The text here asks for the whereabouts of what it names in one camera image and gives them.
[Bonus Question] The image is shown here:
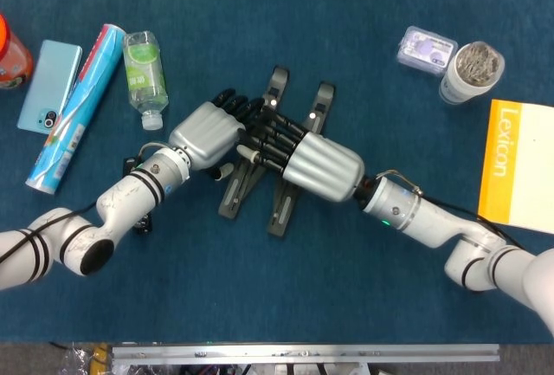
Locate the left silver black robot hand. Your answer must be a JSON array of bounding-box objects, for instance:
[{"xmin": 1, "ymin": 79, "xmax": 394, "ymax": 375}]
[{"xmin": 167, "ymin": 87, "xmax": 266, "ymax": 182}]

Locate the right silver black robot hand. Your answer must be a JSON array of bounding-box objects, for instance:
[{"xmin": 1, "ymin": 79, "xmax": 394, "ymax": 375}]
[{"xmin": 235, "ymin": 108, "xmax": 365, "ymax": 204}]

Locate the black folding laptop stand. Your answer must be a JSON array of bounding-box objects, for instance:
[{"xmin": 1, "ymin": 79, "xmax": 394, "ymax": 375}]
[{"xmin": 217, "ymin": 66, "xmax": 338, "ymax": 240}]

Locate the clear water bottle green label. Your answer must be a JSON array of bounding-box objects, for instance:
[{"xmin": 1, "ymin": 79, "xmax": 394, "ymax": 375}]
[{"xmin": 122, "ymin": 30, "xmax": 170, "ymax": 132}]

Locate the black stapler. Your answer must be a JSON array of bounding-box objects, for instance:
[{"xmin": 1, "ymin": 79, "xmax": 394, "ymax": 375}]
[{"xmin": 123, "ymin": 156, "xmax": 153, "ymax": 236}]

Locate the blue cling film tube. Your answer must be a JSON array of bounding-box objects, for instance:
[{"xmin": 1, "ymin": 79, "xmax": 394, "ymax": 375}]
[{"xmin": 24, "ymin": 23, "xmax": 126, "ymax": 197}]

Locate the blue carpet table cover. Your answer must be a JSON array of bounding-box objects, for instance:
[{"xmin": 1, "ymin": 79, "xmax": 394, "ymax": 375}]
[{"xmin": 0, "ymin": 0, "xmax": 554, "ymax": 345}]

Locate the clear purple plastic box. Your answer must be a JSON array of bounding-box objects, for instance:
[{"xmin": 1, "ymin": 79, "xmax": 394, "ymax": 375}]
[{"xmin": 395, "ymin": 25, "xmax": 459, "ymax": 78}]

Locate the light blue smartphone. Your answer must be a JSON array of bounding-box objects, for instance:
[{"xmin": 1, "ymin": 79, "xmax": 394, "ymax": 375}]
[{"xmin": 16, "ymin": 39, "xmax": 83, "ymax": 136}]

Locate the white cup of paper clips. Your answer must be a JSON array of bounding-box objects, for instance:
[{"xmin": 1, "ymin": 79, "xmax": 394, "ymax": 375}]
[{"xmin": 438, "ymin": 40, "xmax": 506, "ymax": 107}]

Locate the yellow white Lexicon book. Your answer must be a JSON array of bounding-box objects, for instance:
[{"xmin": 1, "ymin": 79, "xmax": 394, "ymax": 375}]
[{"xmin": 476, "ymin": 98, "xmax": 554, "ymax": 236}]

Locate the red snack canister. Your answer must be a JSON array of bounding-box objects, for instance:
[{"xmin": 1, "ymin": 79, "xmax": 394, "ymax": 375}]
[{"xmin": 0, "ymin": 13, "xmax": 35, "ymax": 90}]

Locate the clear plastic bag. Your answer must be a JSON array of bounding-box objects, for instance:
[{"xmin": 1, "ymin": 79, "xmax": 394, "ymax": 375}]
[{"xmin": 60, "ymin": 344, "xmax": 113, "ymax": 375}]

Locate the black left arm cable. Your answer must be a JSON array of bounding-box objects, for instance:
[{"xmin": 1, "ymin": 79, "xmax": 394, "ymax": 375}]
[{"xmin": 0, "ymin": 140, "xmax": 174, "ymax": 263}]

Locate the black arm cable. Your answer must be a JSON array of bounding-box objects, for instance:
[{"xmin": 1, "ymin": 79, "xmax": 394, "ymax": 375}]
[
  {"xmin": 376, "ymin": 170, "xmax": 527, "ymax": 251},
  {"xmin": 0, "ymin": 140, "xmax": 174, "ymax": 263}
]

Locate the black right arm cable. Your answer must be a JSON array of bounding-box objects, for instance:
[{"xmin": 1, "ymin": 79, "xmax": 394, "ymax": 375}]
[{"xmin": 376, "ymin": 170, "xmax": 527, "ymax": 251}]

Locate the aluminium frame rail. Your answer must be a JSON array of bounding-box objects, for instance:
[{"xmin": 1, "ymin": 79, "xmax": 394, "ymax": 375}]
[{"xmin": 111, "ymin": 343, "xmax": 501, "ymax": 367}]

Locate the bundle of cables under rail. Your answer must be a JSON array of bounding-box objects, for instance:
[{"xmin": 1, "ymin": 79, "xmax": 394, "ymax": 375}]
[{"xmin": 172, "ymin": 362, "xmax": 390, "ymax": 375}]

